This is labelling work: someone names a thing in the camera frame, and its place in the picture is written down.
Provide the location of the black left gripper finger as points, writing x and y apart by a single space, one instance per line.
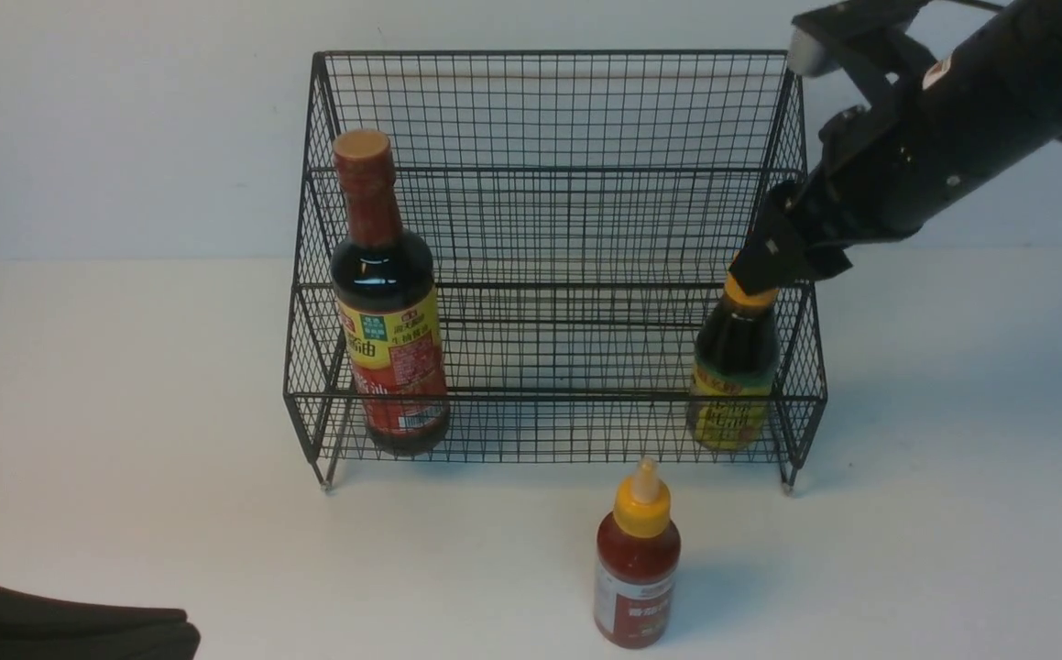
34 627

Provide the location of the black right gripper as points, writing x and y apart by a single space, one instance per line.
842 203

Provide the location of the dark vinegar bottle yellow cap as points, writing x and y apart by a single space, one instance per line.
735 359

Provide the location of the small red sauce bottle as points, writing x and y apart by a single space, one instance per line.
638 549

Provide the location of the tall soy sauce bottle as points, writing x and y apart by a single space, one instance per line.
387 303

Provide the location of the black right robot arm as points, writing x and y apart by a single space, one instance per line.
931 131

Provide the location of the black wire mesh shelf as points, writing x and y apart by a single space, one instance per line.
581 208

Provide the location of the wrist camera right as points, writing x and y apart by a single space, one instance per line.
867 40

